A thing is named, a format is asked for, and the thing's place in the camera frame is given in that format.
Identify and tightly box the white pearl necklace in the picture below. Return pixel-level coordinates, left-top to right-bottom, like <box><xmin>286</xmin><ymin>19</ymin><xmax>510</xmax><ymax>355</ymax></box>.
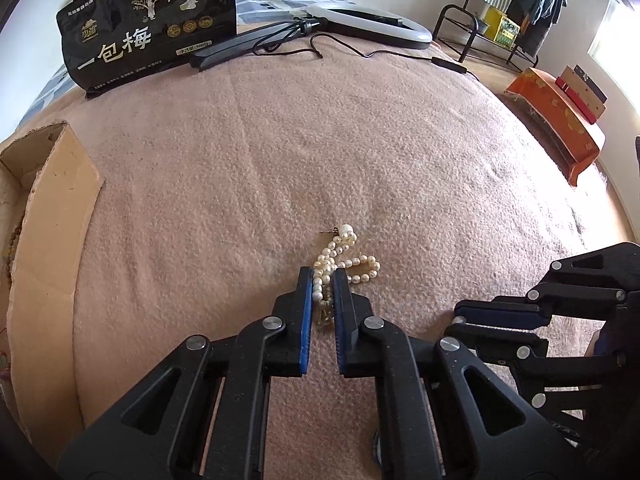
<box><xmin>312</xmin><ymin>230</ymin><xmax>382</xmax><ymax>331</ymax></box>

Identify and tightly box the black ring light cable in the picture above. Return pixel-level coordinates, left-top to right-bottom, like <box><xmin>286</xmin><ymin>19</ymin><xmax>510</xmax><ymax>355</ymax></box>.
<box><xmin>252</xmin><ymin>25</ymin><xmax>481</xmax><ymax>81</ymax></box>

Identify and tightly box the black snack bag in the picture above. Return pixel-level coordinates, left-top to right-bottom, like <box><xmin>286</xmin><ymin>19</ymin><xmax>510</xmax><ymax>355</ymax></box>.
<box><xmin>56</xmin><ymin>0</ymin><xmax>238</xmax><ymax>100</ymax></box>

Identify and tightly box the black folded tripod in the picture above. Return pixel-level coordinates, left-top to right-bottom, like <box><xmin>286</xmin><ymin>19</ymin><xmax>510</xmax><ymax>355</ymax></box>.
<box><xmin>189</xmin><ymin>17</ymin><xmax>331</xmax><ymax>72</ymax></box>

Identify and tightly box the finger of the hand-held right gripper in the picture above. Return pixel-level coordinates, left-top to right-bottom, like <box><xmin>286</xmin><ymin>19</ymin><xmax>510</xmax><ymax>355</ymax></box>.
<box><xmin>444</xmin><ymin>322</ymin><xmax>631</xmax><ymax>413</ymax></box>
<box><xmin>452</xmin><ymin>242</ymin><xmax>640</xmax><ymax>335</ymax></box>

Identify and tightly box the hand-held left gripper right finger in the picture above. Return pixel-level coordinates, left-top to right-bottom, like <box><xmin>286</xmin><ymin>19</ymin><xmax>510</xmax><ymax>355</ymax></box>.
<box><xmin>332</xmin><ymin>267</ymin><xmax>591</xmax><ymax>480</ymax></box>

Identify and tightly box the red flat box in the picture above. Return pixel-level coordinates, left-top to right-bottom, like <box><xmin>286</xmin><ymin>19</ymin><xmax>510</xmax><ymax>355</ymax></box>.
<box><xmin>555</xmin><ymin>76</ymin><xmax>598</xmax><ymax>126</ymax></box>

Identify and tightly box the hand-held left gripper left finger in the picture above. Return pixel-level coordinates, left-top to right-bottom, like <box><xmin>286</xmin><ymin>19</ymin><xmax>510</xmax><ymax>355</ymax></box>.
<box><xmin>57</xmin><ymin>266</ymin><xmax>315</xmax><ymax>480</ymax></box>

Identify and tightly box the dark flat box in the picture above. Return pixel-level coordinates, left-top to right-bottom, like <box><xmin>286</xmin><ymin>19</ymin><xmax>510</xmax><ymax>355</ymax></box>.
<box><xmin>575</xmin><ymin>65</ymin><xmax>608</xmax><ymax>104</ymax></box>

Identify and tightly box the yellow box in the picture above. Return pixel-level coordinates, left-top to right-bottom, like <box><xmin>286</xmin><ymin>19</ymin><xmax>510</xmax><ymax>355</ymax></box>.
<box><xmin>482</xmin><ymin>6</ymin><xmax>506</xmax><ymax>38</ymax></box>

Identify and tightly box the tan flat box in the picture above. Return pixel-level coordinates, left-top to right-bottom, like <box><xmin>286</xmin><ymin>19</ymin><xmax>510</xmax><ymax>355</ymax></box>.
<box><xmin>562</xmin><ymin>66</ymin><xmax>607</xmax><ymax>120</ymax></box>

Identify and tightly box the black metal clothes rack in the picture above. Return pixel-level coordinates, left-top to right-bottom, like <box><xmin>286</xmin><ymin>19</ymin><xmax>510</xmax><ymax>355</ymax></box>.
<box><xmin>432</xmin><ymin>0</ymin><xmax>568</xmax><ymax>72</ymax></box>

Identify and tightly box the orange cloth covered table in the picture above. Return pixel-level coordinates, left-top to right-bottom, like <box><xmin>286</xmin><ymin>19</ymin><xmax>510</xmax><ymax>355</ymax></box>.
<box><xmin>504</xmin><ymin>67</ymin><xmax>607</xmax><ymax>187</ymax></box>

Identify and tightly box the window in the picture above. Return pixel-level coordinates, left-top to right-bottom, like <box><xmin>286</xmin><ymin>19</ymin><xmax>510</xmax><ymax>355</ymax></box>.
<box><xmin>587</xmin><ymin>0</ymin><xmax>640</xmax><ymax>78</ymax></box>

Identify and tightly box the yellow crate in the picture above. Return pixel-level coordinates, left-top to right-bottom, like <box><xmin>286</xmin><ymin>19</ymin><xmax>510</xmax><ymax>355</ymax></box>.
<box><xmin>495</xmin><ymin>15</ymin><xmax>521</xmax><ymax>46</ymax></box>

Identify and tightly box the dark grey hanging garment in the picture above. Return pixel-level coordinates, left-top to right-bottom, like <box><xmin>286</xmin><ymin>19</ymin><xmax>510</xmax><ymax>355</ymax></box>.
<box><xmin>525</xmin><ymin>0</ymin><xmax>568</xmax><ymax>56</ymax></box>

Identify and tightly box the cardboard box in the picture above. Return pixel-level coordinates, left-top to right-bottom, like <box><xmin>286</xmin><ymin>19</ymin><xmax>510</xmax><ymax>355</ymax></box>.
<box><xmin>0</xmin><ymin>120</ymin><xmax>106</xmax><ymax>466</ymax></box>

